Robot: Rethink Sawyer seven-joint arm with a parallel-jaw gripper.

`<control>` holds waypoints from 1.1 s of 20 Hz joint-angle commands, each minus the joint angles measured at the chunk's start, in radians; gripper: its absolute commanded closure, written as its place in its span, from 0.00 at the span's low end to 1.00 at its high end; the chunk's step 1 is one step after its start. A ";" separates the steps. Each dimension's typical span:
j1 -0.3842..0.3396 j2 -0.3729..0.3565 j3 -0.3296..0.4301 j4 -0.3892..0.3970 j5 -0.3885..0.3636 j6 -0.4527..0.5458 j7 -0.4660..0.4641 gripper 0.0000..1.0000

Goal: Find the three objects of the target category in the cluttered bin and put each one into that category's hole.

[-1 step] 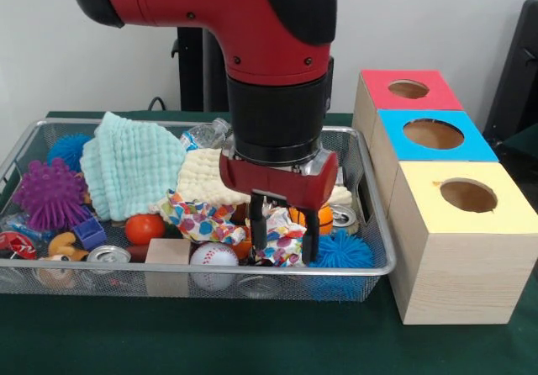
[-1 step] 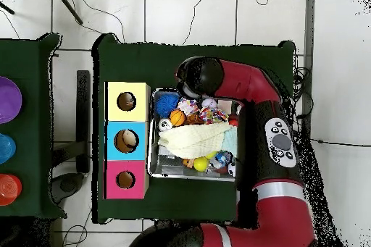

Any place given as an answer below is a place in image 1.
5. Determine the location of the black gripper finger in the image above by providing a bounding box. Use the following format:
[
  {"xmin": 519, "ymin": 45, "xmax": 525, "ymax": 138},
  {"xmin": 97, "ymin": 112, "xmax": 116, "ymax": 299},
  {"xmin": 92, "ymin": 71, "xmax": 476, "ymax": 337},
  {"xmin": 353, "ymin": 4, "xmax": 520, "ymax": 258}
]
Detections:
[
  {"xmin": 250, "ymin": 192, "xmax": 269, "ymax": 251},
  {"xmin": 302, "ymin": 207, "xmax": 321, "ymax": 265}
]

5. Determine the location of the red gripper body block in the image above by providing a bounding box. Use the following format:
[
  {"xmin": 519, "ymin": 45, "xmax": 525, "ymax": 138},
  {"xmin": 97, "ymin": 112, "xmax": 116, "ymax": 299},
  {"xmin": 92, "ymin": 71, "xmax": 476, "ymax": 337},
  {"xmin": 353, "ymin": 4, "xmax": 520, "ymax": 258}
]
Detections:
[{"xmin": 219, "ymin": 151, "xmax": 340, "ymax": 213}]

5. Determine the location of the polka-dot paper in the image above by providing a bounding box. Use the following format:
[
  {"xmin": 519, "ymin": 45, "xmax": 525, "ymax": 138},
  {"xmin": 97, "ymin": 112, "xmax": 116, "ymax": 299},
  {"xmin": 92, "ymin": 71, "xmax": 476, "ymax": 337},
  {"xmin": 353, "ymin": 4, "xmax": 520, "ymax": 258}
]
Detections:
[
  {"xmin": 166, "ymin": 188, "xmax": 247, "ymax": 244},
  {"xmin": 245, "ymin": 205, "xmax": 315, "ymax": 268}
]

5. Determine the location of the wooden three-hole sorting box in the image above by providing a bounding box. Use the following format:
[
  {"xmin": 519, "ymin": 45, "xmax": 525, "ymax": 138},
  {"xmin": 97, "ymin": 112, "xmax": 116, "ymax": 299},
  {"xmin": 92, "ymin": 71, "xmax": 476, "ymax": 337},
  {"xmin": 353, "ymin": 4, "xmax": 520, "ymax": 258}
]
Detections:
[{"xmin": 351, "ymin": 69, "xmax": 538, "ymax": 325}]

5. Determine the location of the silver mesh bin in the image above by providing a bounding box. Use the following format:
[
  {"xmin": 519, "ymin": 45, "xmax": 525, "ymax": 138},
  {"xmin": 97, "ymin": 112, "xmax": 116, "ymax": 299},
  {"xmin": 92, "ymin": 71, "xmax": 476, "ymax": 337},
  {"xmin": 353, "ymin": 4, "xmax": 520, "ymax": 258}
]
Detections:
[{"xmin": 0, "ymin": 118, "xmax": 398, "ymax": 303}]

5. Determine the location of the orange toy basketball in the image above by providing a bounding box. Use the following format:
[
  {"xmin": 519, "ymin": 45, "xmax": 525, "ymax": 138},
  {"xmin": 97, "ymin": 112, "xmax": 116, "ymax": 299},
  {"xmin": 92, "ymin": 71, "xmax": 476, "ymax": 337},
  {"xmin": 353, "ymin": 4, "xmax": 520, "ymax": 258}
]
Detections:
[{"xmin": 288, "ymin": 203, "xmax": 335, "ymax": 236}]

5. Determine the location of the blue fuzzy ball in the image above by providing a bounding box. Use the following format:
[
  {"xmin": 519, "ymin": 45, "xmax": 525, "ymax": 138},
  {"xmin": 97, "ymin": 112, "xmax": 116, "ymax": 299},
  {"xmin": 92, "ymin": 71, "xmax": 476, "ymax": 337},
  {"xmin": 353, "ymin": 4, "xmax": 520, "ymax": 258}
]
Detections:
[{"xmin": 309, "ymin": 228, "xmax": 375, "ymax": 300}]

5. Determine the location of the white toy baseball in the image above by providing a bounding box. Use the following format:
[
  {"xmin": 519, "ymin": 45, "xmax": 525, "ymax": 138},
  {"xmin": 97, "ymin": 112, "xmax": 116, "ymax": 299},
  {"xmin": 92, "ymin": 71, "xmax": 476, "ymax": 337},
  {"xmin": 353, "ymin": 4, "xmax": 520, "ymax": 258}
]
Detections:
[{"xmin": 189, "ymin": 242, "xmax": 240, "ymax": 291}]

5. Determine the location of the cream cloth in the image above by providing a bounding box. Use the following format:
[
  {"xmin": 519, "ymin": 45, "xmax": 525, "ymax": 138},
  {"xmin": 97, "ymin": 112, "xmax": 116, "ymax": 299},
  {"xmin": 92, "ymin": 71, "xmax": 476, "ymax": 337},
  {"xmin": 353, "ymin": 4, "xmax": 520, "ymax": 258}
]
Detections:
[{"xmin": 147, "ymin": 146, "xmax": 353, "ymax": 224}]

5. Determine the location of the plain wooden block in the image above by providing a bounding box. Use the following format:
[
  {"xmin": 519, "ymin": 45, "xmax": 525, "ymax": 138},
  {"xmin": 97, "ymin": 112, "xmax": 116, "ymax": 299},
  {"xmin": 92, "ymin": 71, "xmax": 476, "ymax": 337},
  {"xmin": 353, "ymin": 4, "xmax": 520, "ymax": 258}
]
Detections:
[{"xmin": 145, "ymin": 238, "xmax": 193, "ymax": 297}]

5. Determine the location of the orange-red ball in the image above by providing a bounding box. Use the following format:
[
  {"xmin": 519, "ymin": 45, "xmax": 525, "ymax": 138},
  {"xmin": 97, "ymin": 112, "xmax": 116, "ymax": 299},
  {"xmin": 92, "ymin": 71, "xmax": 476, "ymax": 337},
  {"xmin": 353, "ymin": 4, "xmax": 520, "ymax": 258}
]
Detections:
[{"xmin": 124, "ymin": 213, "xmax": 166, "ymax": 246}]

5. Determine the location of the dark green tablecloth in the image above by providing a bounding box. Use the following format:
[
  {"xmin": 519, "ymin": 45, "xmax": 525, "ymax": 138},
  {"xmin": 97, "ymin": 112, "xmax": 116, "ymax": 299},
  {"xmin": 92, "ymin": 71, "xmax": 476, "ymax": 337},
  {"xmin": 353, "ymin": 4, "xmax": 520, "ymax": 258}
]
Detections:
[{"xmin": 0, "ymin": 111, "xmax": 538, "ymax": 375}]

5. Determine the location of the mint green cloth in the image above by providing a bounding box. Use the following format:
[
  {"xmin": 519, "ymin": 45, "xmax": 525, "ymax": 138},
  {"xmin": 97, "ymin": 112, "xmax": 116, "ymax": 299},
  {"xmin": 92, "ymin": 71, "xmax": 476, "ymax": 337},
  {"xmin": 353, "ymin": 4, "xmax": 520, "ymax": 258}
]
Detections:
[{"xmin": 79, "ymin": 111, "xmax": 188, "ymax": 221}]

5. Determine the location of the purple spiky ball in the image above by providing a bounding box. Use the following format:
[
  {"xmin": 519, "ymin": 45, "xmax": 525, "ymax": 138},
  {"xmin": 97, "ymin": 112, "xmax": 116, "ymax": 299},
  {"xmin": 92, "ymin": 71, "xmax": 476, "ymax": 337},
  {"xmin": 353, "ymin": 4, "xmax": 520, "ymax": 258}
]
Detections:
[{"xmin": 12, "ymin": 158, "xmax": 89, "ymax": 233}]

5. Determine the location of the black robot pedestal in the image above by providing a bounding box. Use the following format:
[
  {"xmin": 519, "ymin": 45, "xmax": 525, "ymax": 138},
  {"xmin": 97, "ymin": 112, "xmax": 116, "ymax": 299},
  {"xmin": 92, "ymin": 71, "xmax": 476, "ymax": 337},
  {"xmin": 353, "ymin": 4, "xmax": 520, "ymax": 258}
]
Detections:
[{"xmin": 171, "ymin": 25, "xmax": 231, "ymax": 114}]

